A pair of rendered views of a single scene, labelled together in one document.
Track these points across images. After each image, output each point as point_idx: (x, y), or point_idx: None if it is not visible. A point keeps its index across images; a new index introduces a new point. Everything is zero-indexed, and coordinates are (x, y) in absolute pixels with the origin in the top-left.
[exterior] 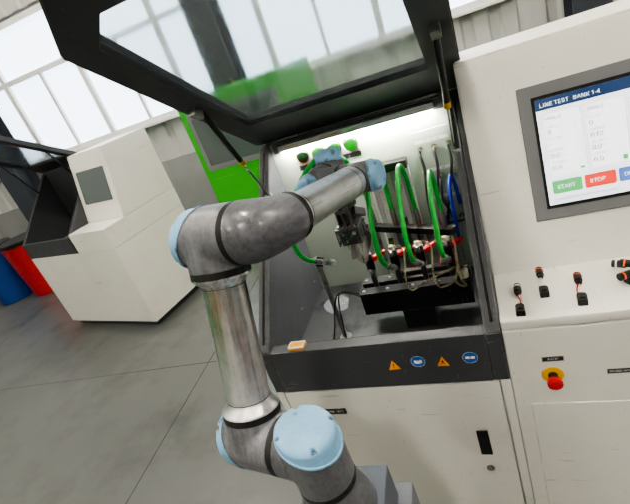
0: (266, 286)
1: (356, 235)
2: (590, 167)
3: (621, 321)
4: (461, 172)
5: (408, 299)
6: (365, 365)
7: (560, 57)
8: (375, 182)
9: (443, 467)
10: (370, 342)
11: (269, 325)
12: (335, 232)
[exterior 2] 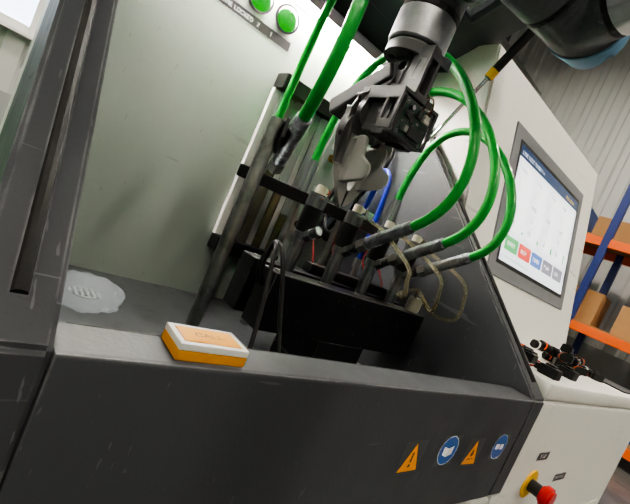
0: (91, 71)
1: (423, 129)
2: (524, 238)
3: (593, 407)
4: (443, 167)
5: (343, 320)
6: (365, 456)
7: (539, 124)
8: (626, 41)
9: None
10: (410, 383)
11: (77, 212)
12: (406, 89)
